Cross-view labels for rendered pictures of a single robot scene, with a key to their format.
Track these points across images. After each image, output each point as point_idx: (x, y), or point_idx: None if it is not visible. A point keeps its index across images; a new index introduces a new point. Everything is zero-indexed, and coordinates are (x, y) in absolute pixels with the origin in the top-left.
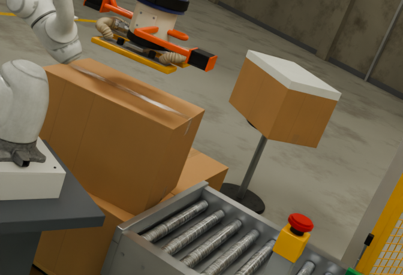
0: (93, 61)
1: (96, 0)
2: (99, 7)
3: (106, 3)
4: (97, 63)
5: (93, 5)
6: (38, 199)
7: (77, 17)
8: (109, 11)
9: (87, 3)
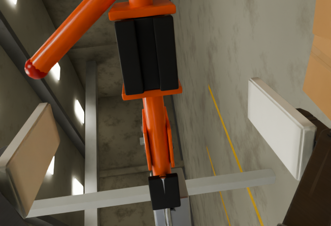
0: (324, 14)
1: (131, 43)
2: (154, 16)
3: (129, 5)
4: None
5: (159, 50)
6: None
7: (252, 84)
8: None
9: (165, 79)
